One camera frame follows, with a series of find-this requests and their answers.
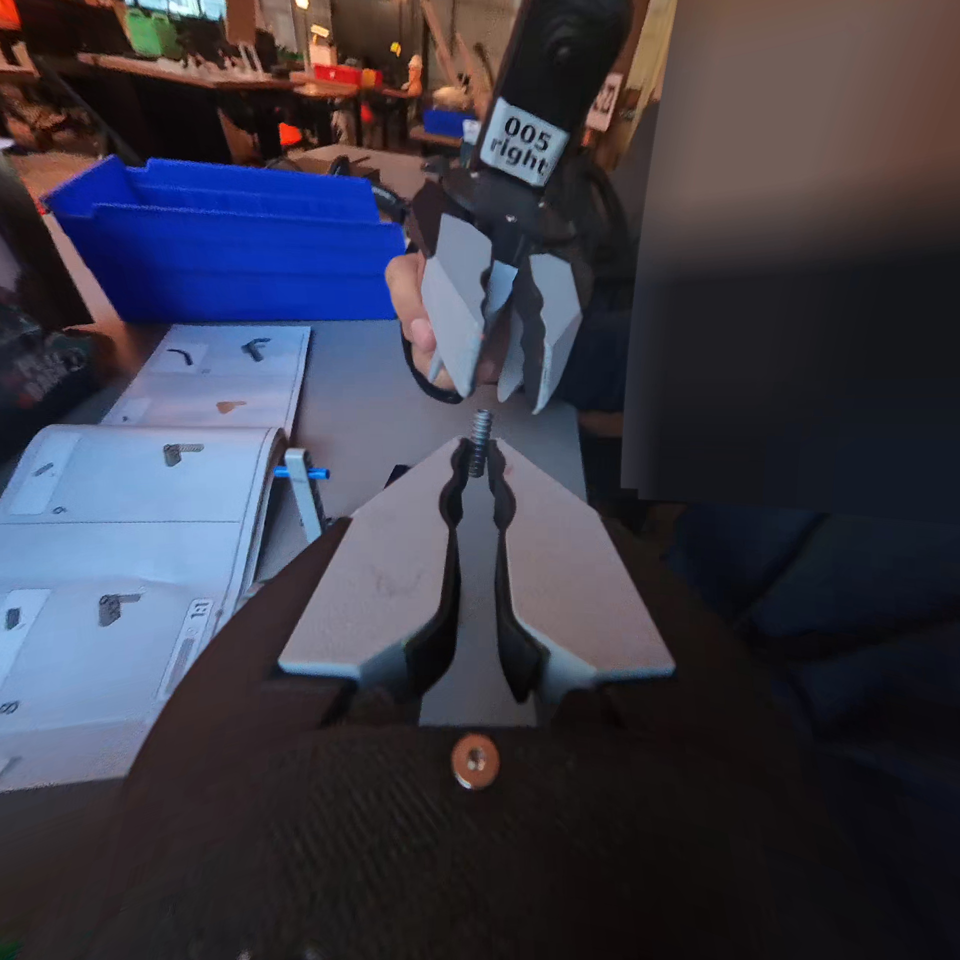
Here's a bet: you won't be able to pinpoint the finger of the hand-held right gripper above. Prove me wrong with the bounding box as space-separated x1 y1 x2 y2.
420 212 520 400
495 253 586 416

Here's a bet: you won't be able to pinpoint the person's right hand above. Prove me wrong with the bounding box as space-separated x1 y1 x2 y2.
384 253 459 391

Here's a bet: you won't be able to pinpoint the small blue storage bin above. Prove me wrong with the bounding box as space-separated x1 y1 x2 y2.
422 108 478 141

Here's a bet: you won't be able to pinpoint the white printed marker sign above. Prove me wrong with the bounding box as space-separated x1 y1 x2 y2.
587 72 625 133

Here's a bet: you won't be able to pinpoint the grey box with black cable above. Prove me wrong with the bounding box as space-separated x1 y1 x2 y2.
288 144 429 226

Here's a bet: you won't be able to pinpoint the large blue storage bin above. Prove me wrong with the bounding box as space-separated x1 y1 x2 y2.
41 155 408 325

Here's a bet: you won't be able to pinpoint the grey and black lego assembly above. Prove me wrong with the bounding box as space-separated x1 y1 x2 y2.
272 447 333 545

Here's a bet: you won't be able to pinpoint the dark printed cardboard box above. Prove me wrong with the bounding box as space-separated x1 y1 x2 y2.
0 150 97 460

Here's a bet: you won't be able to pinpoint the green storage bins on workbench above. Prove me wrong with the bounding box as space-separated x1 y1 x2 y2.
123 7 186 60

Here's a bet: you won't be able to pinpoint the lego instruction booklet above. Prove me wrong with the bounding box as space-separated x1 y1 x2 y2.
0 324 312 795

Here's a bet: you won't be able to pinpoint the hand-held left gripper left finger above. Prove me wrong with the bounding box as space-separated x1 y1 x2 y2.
277 437 462 699

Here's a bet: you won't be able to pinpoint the long wooden workbench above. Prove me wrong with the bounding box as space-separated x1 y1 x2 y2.
75 51 361 99

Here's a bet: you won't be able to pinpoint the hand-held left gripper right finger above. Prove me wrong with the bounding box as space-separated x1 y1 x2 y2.
486 437 678 705

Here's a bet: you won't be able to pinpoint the person's dark clothing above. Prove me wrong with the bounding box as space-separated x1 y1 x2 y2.
581 412 960 960

